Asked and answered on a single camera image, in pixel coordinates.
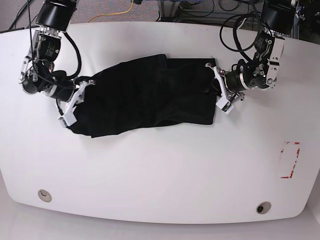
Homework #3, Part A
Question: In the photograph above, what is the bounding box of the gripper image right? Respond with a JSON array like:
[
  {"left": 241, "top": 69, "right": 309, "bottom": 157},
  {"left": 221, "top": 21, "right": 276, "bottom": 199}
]
[{"left": 205, "top": 63, "right": 246, "bottom": 104}]

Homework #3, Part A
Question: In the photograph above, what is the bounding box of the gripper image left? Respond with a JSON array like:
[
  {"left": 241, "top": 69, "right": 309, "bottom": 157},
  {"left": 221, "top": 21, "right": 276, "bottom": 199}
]
[{"left": 55, "top": 79, "right": 96, "bottom": 118}]

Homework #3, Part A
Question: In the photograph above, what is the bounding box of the black t-shirt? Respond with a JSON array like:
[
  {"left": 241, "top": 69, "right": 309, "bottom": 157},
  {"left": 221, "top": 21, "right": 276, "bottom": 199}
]
[{"left": 70, "top": 54, "right": 218, "bottom": 138}]

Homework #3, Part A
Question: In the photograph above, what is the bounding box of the black robot arm image left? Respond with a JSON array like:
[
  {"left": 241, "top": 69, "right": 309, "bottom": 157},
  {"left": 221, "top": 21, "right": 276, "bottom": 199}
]
[{"left": 19, "top": 0, "right": 96, "bottom": 126}]

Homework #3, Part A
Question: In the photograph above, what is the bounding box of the red tape rectangle marking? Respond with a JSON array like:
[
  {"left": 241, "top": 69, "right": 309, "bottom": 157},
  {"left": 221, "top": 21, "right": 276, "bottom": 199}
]
[{"left": 277, "top": 141, "right": 301, "bottom": 179}]

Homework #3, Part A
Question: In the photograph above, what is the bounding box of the left table grommet hole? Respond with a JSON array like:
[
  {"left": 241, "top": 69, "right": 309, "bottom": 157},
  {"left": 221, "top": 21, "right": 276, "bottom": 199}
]
[{"left": 38, "top": 189, "right": 52, "bottom": 203}]

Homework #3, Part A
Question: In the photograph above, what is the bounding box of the table grommet hole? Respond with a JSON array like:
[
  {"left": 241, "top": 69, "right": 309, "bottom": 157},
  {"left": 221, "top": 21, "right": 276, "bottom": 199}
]
[
  {"left": 38, "top": 189, "right": 52, "bottom": 203},
  {"left": 256, "top": 201, "right": 272, "bottom": 215}
]

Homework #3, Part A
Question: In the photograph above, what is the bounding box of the right table grommet hole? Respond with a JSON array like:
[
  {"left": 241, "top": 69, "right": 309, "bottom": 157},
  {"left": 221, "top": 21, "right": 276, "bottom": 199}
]
[{"left": 256, "top": 201, "right": 272, "bottom": 215}]

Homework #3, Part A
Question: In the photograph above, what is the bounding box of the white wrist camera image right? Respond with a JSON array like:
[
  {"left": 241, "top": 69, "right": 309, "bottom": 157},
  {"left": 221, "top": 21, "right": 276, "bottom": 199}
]
[{"left": 216, "top": 97, "right": 234, "bottom": 115}]

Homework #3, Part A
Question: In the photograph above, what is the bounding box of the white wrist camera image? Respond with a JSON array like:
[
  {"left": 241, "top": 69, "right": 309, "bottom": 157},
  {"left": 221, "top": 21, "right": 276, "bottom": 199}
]
[
  {"left": 58, "top": 112, "right": 77, "bottom": 128},
  {"left": 216, "top": 97, "right": 234, "bottom": 115}
]

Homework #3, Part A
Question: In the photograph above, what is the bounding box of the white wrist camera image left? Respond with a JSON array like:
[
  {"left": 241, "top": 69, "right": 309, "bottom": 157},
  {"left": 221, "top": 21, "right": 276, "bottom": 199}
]
[{"left": 58, "top": 112, "right": 77, "bottom": 128}]

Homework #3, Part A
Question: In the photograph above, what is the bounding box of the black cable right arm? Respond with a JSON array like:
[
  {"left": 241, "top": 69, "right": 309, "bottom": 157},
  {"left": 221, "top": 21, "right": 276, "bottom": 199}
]
[{"left": 44, "top": 32, "right": 83, "bottom": 83}]

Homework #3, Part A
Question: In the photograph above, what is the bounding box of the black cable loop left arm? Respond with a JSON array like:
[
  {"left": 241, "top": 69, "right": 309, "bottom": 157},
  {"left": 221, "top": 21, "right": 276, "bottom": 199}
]
[{"left": 219, "top": 12, "right": 266, "bottom": 62}]

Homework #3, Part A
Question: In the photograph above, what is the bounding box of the aluminium frame stand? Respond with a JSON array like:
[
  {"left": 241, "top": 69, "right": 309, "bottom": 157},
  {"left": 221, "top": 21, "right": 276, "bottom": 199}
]
[{"left": 157, "top": 0, "right": 181, "bottom": 23}]

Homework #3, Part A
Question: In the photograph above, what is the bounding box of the yellow cable on floor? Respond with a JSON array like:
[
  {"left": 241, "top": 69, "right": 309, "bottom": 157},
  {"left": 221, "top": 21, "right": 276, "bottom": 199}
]
[{"left": 88, "top": 1, "right": 135, "bottom": 23}]

